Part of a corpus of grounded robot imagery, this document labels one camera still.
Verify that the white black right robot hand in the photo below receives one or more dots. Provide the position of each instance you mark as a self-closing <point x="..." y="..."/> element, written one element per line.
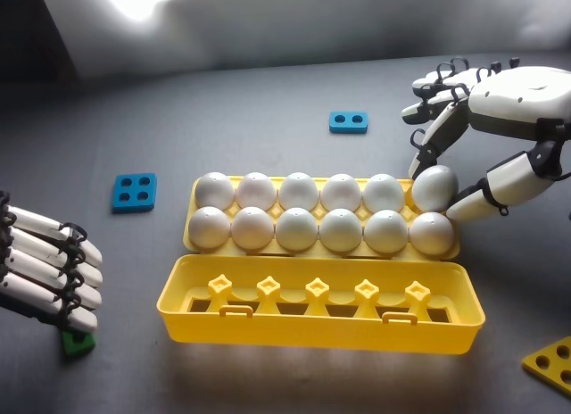
<point x="513" y="97"/>

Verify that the green two-hole block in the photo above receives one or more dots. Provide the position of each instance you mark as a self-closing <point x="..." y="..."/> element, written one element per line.
<point x="78" y="347"/>

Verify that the grey table cloth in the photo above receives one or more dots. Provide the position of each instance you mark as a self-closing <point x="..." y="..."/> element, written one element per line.
<point x="267" y="142"/>

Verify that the yellow plastic egg carton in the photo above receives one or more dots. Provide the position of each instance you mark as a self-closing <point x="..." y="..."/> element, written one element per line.
<point x="312" y="338"/>

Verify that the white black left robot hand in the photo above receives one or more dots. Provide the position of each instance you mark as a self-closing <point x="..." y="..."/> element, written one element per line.
<point x="35" y="253"/>

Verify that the white curtain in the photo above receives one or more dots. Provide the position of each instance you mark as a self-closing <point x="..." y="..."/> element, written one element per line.
<point x="312" y="26"/>

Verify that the blue four-hole block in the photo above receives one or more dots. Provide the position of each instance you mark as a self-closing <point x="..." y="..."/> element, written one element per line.
<point x="134" y="207"/>

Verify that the yellow triangular three-hole block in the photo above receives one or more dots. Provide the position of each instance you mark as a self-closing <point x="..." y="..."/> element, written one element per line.
<point x="553" y="365"/>

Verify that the blue two-hole block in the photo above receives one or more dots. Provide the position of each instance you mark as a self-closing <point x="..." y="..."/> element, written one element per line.
<point x="348" y="120"/>

